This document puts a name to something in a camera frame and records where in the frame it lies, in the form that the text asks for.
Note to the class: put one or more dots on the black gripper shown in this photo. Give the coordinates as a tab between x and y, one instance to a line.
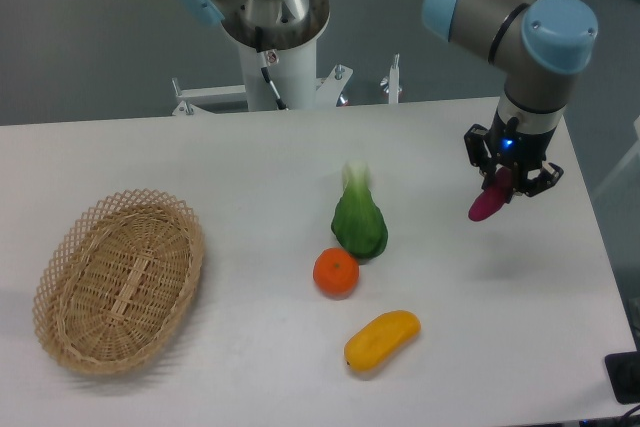
486	147

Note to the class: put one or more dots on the purple sweet potato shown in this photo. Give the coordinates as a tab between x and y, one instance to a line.
493	197

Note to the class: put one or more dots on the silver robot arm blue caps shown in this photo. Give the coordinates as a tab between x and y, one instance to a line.
541	45

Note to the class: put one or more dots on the green bok choy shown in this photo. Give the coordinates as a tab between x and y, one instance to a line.
358	223

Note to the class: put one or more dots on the orange tangerine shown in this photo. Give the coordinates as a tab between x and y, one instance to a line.
336	273

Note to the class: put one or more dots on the yellow mango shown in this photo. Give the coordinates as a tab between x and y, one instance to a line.
381	338

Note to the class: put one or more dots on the black device at table corner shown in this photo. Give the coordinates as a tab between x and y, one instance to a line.
623	373

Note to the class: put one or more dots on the woven wicker basket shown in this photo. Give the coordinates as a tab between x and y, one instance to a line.
120	282

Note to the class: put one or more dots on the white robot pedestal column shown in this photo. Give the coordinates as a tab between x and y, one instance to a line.
292	72

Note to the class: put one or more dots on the white metal base frame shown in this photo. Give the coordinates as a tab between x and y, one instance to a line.
329	94

